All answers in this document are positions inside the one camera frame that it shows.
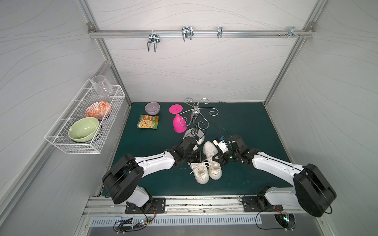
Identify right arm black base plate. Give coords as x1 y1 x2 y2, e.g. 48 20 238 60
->
239 196 284 212

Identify metal double hook left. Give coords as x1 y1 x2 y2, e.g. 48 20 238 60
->
147 33 160 52

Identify metal hook bracket right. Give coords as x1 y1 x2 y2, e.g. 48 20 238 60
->
277 27 304 39

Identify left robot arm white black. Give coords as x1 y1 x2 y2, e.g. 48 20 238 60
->
102 137 205 208

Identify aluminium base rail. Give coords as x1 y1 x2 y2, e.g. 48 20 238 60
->
82 193 325 217

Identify small metal hook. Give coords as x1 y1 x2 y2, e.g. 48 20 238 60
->
217 27 223 39

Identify orange patterned bowl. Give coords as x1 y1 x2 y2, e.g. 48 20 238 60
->
84 101 113 120

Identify clear drinking glass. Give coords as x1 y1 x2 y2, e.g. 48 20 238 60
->
90 75 113 96

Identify white shoelace of shoe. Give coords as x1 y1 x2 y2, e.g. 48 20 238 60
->
189 161 210 174

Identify black cable bundle left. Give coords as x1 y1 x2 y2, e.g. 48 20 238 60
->
113 206 157 234

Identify white knit sneaker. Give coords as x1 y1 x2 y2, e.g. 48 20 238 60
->
189 160 210 184
203 141 222 180

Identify white wire wall basket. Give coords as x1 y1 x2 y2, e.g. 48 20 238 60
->
44 81 125 154

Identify aluminium crossbar rail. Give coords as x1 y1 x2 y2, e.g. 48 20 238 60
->
89 24 316 39

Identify lilac ceramic bowl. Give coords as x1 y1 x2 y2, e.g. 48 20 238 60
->
145 102 160 116

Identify metal double hook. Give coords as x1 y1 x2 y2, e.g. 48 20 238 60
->
181 26 194 42
147 33 160 52

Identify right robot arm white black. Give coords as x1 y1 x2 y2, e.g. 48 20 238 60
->
213 135 337 217

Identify green snack packet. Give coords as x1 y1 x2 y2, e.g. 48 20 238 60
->
137 115 159 130

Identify green ceramic bowl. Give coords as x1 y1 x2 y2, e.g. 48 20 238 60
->
69 117 100 143

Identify green dark table mat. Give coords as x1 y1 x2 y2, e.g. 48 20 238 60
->
114 103 289 196

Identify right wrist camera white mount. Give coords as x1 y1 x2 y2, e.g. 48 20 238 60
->
213 136 229 153

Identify chrome glass holder stand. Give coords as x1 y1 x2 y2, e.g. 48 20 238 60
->
180 97 219 138

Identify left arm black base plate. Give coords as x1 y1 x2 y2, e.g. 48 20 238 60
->
125 197 166 214

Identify black cable right base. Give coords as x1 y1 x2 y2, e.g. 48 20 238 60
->
255 206 296 231

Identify metal double hook middle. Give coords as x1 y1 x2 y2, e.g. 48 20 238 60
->
181 26 194 42

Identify pink plastic wine glass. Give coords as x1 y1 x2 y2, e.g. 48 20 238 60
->
169 104 187 133

